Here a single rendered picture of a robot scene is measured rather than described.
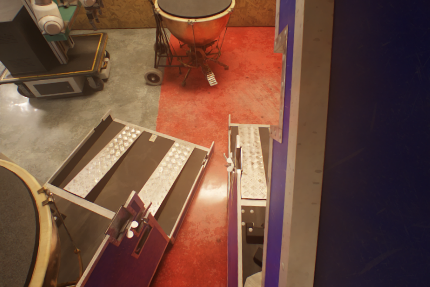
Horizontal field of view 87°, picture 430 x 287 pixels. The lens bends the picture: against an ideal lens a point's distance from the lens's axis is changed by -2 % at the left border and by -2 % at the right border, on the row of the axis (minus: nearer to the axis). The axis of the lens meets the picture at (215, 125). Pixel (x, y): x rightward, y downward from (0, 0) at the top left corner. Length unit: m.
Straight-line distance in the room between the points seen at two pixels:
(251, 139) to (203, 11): 1.14
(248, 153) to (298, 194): 1.74
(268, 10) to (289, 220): 3.32
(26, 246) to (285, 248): 0.85
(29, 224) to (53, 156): 1.51
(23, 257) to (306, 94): 0.92
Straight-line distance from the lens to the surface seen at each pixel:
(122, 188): 2.01
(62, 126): 2.65
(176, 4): 2.27
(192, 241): 1.81
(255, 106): 2.40
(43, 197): 1.06
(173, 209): 1.85
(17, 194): 1.09
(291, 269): 0.26
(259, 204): 1.71
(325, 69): 0.23
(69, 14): 2.64
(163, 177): 1.88
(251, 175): 1.82
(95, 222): 1.82
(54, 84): 2.74
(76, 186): 2.00
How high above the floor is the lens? 1.77
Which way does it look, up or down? 53 degrees down
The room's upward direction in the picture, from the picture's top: straight up
